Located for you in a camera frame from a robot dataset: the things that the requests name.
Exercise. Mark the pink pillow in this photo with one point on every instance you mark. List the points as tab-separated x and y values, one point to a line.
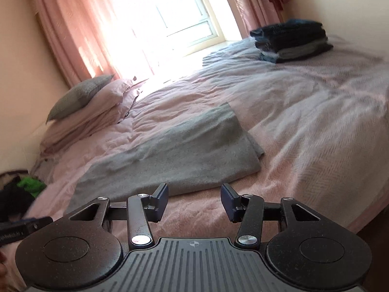
91	112

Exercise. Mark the pile of dark clothes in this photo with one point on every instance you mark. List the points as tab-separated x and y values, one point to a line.
15	199

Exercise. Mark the green cloth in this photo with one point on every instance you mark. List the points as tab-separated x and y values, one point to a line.
30	185

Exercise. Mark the grey pillow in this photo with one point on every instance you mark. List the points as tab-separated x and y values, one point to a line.
79	97

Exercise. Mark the stack of folded dark clothes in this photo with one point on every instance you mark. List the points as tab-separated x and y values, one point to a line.
291	41

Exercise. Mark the window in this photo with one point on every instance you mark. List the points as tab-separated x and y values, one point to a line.
170	12

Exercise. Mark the grey garment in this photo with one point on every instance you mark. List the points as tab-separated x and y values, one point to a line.
182	152

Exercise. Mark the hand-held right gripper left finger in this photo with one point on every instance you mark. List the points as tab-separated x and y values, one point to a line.
162	200

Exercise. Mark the pink curtain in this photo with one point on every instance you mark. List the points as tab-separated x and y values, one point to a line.
246	3
76	27

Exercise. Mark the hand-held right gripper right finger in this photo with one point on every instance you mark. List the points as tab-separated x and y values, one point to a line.
228	202

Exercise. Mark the pink bedspread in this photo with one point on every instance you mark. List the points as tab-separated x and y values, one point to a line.
304	112

